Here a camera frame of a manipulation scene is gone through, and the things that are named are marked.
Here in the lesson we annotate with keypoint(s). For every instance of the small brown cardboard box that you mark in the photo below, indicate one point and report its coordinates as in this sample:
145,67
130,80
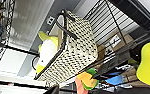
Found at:
60,35

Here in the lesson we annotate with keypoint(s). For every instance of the pink box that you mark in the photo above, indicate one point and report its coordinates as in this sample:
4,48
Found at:
79,86

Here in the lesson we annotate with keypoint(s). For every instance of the yellow white plush toy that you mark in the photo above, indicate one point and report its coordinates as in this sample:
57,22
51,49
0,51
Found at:
47,51

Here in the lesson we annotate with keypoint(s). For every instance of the blue box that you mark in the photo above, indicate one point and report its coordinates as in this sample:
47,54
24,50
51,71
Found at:
114,80

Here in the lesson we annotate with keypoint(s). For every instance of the small white wall socket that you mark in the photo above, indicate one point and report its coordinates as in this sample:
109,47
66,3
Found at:
49,22
52,18

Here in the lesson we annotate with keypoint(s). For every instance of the yellow orange toy block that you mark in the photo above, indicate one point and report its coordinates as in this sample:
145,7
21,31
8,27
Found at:
87,79

